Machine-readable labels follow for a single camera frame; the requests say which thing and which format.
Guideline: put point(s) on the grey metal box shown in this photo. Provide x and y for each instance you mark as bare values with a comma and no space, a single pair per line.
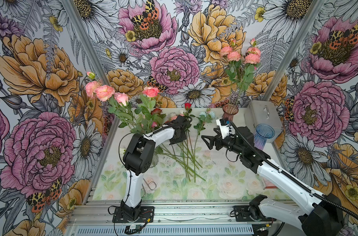
264,112

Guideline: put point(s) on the floral table mat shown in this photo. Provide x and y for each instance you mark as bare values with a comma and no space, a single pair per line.
225,177

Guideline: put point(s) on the pink rose stem bunch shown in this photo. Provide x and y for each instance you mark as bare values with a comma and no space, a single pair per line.
116,103

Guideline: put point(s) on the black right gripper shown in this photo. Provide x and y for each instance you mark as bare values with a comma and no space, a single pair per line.
218,138

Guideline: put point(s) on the blue purple glass vase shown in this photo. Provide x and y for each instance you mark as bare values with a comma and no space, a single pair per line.
263,132

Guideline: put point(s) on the metal scissors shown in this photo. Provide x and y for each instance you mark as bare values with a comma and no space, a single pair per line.
149,185

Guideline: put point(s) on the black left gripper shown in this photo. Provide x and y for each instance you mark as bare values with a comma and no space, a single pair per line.
183,137

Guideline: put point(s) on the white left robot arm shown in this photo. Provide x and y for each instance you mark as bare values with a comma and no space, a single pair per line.
139,154

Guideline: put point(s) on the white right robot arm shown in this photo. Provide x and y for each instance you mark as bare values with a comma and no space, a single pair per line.
315,214

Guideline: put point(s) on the dark pink glass vase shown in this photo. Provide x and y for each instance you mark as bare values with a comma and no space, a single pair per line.
229,111

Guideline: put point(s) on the pink flower stems on table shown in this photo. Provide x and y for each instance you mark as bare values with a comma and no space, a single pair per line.
187,155

